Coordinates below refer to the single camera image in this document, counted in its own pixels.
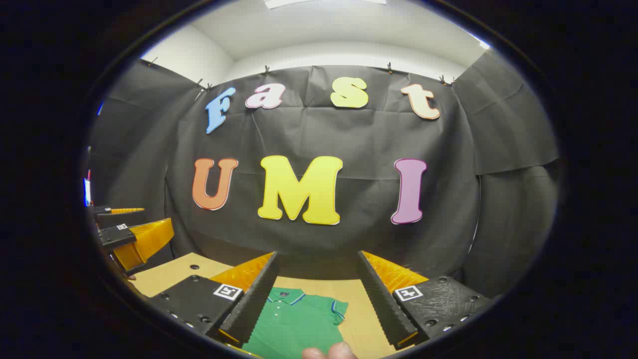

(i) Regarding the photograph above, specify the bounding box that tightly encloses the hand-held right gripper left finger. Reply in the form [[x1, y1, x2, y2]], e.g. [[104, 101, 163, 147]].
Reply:
[[150, 252, 280, 349]]

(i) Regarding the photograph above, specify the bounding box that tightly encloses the green T-shirt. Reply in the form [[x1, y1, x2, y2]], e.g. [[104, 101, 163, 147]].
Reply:
[[243, 288, 348, 359]]

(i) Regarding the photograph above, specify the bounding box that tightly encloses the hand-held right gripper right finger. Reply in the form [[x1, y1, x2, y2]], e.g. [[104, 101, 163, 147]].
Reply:
[[357, 251, 499, 350]]

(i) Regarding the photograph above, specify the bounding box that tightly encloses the black backdrop cloth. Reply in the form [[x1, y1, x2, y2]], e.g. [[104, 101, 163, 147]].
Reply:
[[89, 50, 560, 300]]

